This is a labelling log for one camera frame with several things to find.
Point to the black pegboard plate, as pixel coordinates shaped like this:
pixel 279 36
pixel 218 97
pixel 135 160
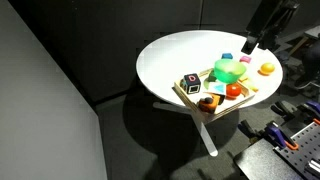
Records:
pixel 305 160

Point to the wooden tray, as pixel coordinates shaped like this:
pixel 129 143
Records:
pixel 227 104

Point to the green bowl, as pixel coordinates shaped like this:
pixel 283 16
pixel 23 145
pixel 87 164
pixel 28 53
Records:
pixel 228 70

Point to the red tomato toy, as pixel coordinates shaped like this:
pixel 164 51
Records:
pixel 233 91

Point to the yellow banana toy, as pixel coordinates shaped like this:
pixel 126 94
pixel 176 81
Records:
pixel 250 84

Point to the orange ball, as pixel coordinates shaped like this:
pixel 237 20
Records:
pixel 267 68

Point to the blue block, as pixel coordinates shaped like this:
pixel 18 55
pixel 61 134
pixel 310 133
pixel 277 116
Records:
pixel 227 56

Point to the purple clamp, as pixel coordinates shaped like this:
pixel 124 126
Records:
pixel 280 137

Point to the black clamp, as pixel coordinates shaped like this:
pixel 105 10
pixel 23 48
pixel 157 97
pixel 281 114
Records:
pixel 247 130

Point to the round white table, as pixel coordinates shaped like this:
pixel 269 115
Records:
pixel 169 58

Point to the black letter D cube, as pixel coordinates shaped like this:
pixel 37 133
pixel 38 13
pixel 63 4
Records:
pixel 192 83

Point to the orange and black block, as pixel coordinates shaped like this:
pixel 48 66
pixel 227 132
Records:
pixel 210 103

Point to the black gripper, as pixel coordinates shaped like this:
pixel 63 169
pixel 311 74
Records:
pixel 250 44

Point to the white card with triangle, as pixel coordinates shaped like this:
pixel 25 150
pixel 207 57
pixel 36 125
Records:
pixel 217 88

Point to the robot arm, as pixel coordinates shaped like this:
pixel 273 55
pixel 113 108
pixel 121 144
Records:
pixel 268 21

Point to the magenta block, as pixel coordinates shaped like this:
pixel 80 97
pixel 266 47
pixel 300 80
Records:
pixel 245 59

